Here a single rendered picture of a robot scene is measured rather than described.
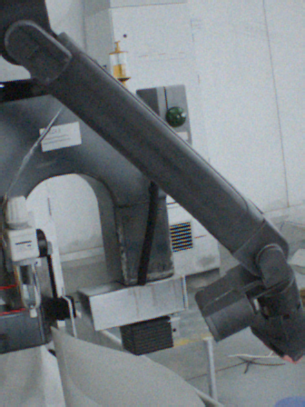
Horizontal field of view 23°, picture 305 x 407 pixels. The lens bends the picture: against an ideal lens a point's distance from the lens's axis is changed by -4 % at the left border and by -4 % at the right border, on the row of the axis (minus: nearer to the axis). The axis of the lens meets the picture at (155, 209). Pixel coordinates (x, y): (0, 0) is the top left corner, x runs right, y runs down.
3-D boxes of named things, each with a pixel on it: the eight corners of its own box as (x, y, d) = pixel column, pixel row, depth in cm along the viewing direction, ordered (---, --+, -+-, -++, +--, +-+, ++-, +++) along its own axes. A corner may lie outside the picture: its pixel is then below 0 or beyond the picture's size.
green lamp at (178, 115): (191, 126, 105) (188, 104, 105) (171, 129, 104) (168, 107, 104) (182, 125, 108) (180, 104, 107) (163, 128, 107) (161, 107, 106)
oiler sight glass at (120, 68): (132, 75, 104) (130, 52, 104) (116, 77, 103) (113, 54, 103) (126, 76, 107) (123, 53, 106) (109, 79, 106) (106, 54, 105)
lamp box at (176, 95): (193, 146, 108) (185, 84, 106) (163, 151, 106) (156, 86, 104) (170, 145, 114) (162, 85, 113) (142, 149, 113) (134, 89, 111)
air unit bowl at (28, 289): (45, 308, 95) (37, 262, 94) (24, 312, 94) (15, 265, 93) (39, 303, 98) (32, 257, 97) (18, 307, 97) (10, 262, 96)
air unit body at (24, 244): (58, 315, 96) (39, 193, 93) (24, 322, 94) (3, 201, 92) (48, 307, 100) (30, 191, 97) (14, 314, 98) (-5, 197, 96)
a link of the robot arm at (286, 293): (300, 275, 92) (280, 246, 96) (250, 302, 91) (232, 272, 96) (308, 308, 96) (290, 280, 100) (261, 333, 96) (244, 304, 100)
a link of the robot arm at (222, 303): (280, 242, 87) (256, 211, 95) (191, 288, 87) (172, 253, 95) (306, 316, 93) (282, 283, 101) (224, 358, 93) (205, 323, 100)
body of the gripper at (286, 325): (295, 365, 98) (286, 335, 93) (248, 327, 105) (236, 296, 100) (329, 334, 100) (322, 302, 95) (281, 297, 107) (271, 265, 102)
